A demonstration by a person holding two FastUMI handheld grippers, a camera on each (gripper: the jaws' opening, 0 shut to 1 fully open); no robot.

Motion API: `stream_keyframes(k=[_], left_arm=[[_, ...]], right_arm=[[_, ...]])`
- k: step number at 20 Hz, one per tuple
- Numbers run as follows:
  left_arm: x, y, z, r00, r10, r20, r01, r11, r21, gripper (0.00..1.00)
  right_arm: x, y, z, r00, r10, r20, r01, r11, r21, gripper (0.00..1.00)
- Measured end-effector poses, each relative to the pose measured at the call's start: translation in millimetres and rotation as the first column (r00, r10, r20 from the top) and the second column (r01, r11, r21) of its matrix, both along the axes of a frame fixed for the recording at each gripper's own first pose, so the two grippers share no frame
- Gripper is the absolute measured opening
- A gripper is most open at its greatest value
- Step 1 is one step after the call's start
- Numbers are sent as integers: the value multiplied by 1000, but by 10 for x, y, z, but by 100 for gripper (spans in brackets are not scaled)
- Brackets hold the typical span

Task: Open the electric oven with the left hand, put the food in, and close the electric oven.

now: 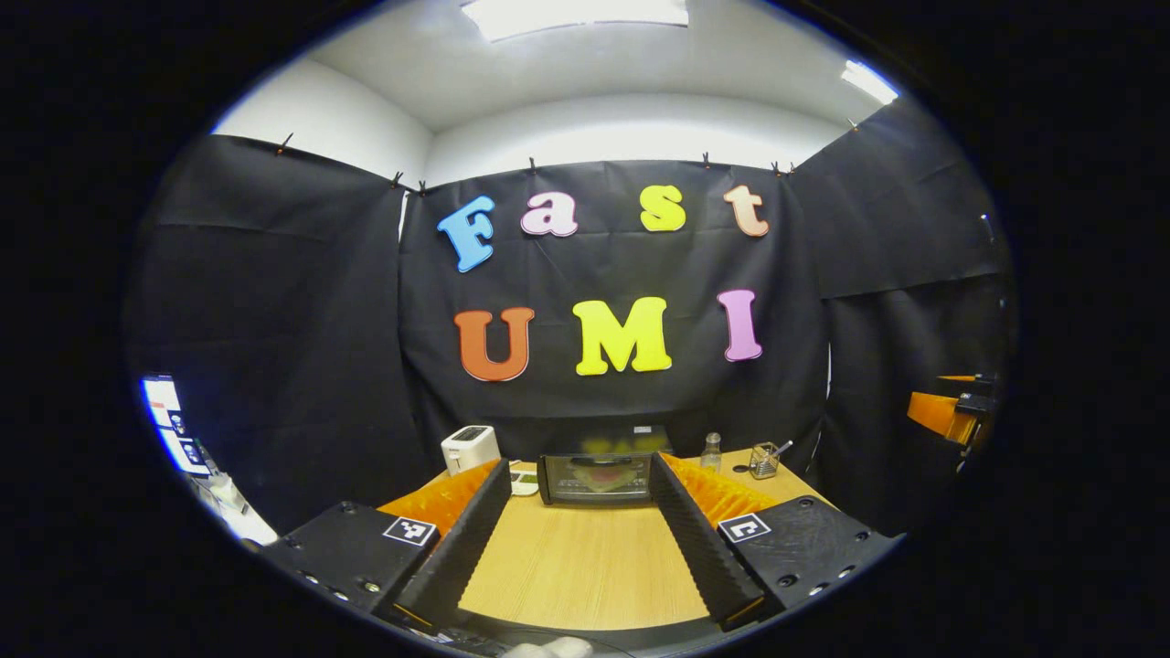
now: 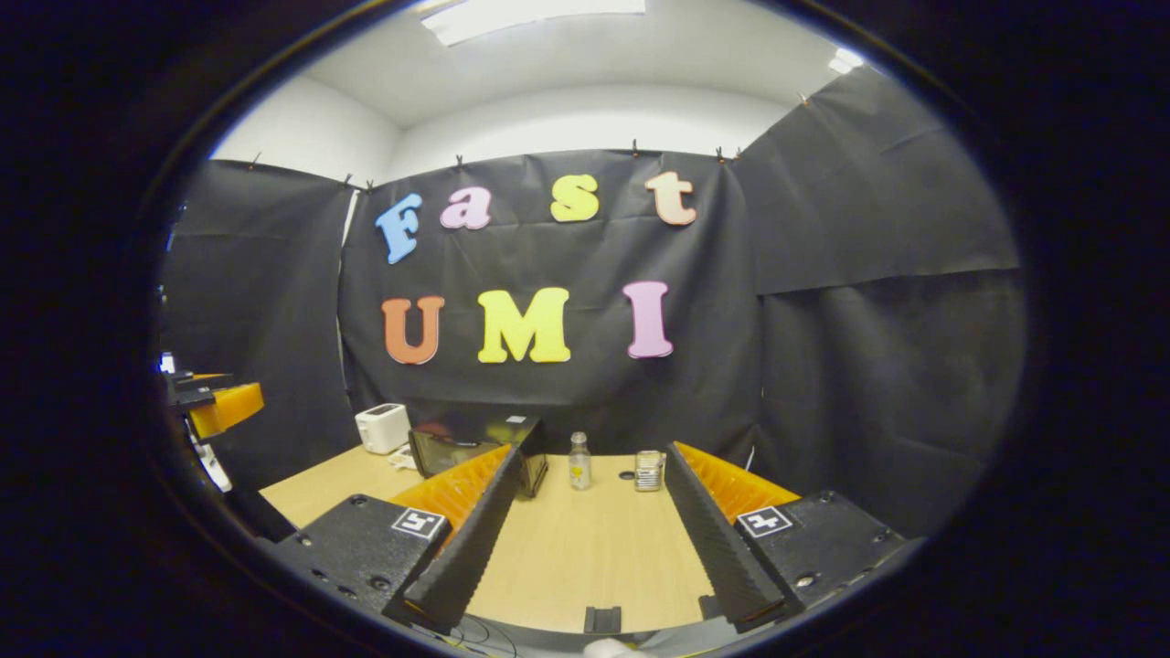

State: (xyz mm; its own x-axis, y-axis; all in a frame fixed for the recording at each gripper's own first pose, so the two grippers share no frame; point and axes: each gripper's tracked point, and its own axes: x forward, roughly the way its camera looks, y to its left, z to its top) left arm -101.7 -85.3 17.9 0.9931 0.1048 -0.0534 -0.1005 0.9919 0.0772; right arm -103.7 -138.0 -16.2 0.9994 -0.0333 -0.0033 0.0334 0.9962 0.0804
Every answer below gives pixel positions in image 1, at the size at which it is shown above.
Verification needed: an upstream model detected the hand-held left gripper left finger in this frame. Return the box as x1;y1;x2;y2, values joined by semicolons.
261;459;513;631

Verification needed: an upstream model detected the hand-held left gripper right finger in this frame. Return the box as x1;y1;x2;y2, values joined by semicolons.
648;452;906;633

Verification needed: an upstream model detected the black electric oven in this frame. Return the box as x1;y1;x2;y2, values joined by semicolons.
537;425;677;506

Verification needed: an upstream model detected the white toaster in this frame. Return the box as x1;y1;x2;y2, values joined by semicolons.
441;425;502;476

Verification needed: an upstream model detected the white side desk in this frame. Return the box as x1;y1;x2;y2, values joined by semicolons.
187;471;278;547

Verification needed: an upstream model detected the black backdrop cloth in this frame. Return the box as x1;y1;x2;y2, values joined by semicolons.
123;96;1016;540

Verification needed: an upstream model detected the ceiling light panel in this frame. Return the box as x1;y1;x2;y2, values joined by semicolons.
460;0;691;42
841;59;899;104

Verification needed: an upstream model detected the computer monitor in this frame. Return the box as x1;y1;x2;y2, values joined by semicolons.
140;373;216;478

